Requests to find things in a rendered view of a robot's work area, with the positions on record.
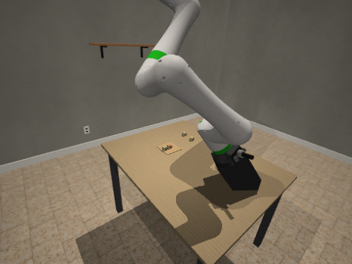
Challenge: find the tan flat mat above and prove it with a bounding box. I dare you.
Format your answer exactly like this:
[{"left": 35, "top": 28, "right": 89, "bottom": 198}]
[{"left": 158, "top": 142, "right": 181, "bottom": 155}]

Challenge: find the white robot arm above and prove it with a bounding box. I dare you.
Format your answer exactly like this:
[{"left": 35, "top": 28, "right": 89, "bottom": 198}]
[{"left": 135, "top": 0, "right": 254, "bottom": 166}]

